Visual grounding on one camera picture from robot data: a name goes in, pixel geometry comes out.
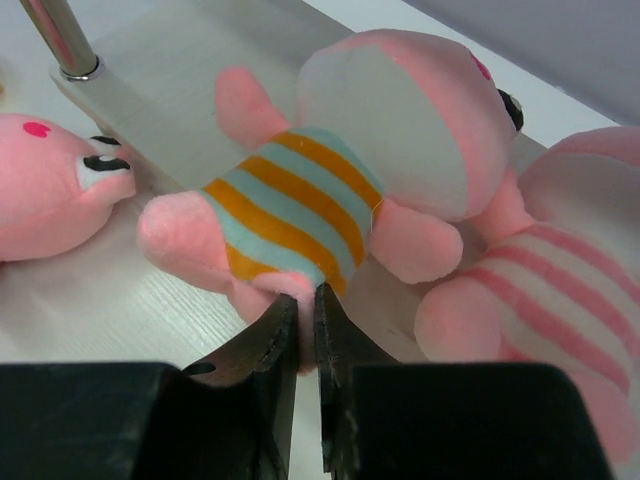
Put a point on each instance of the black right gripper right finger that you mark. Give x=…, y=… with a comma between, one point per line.
x=382, y=419

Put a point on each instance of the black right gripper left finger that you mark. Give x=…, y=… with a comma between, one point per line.
x=226, y=416

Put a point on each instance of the pink toy orange striped shirt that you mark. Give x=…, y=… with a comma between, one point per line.
x=398, y=136

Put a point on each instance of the pink toy red polka-dot shirt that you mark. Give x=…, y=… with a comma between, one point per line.
x=57, y=188

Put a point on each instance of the white two-tier wooden shelf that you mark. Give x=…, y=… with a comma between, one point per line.
x=103, y=301

